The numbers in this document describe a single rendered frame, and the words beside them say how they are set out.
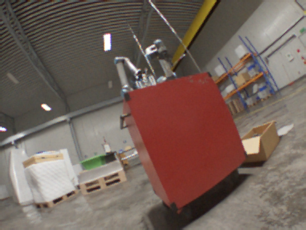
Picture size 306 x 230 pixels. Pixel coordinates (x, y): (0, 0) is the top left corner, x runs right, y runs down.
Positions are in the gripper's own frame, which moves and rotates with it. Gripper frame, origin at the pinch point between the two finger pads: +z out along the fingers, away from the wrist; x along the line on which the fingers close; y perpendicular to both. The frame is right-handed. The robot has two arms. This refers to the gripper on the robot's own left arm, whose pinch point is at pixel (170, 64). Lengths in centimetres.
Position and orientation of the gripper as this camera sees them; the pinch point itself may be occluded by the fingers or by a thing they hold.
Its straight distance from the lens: 142.0
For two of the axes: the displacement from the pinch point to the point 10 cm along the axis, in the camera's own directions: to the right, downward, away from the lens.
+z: 3.9, 9.0, -1.9
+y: 5.4, -3.9, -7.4
